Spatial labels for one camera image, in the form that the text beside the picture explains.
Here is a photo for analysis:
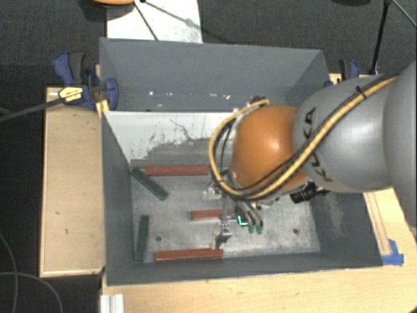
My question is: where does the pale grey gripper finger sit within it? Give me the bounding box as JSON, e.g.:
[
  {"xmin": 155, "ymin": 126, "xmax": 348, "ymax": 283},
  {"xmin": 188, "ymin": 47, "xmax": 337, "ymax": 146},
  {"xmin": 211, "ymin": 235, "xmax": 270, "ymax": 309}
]
[
  {"xmin": 218, "ymin": 219, "xmax": 233, "ymax": 241},
  {"xmin": 212, "ymin": 230, "xmax": 226, "ymax": 250}
]

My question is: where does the red-brown flat block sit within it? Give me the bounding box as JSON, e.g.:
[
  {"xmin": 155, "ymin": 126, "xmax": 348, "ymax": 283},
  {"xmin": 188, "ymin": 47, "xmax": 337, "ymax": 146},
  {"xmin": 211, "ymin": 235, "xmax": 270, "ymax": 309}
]
[
  {"xmin": 188, "ymin": 209, "xmax": 234, "ymax": 222},
  {"xmin": 153, "ymin": 248, "xmax": 225, "ymax": 262},
  {"xmin": 144, "ymin": 165, "xmax": 210, "ymax": 177}
]

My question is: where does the dark green flat block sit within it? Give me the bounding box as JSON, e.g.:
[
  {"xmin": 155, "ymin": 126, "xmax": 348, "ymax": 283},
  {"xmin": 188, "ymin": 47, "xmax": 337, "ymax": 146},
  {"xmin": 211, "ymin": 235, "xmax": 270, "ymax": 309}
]
[
  {"xmin": 130, "ymin": 166, "xmax": 170, "ymax": 202},
  {"xmin": 134, "ymin": 214, "xmax": 151, "ymax": 262}
]

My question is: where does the grey metal bin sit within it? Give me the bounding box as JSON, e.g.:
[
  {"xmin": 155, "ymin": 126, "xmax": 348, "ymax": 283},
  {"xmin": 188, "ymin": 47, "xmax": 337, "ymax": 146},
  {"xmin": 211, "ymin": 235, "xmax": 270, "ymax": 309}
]
[{"xmin": 98, "ymin": 37, "xmax": 384, "ymax": 287}]

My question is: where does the pale wood flat board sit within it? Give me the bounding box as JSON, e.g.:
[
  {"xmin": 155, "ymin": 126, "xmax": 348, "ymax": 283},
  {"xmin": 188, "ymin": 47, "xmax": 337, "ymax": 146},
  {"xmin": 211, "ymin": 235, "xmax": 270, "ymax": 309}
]
[{"xmin": 38, "ymin": 86, "xmax": 106, "ymax": 278}]

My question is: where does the black cylinder on white bracket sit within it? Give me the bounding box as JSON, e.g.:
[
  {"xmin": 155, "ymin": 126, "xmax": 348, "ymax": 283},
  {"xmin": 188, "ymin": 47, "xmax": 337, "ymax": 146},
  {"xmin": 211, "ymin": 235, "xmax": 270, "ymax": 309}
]
[{"xmin": 289, "ymin": 181, "xmax": 330, "ymax": 205}]

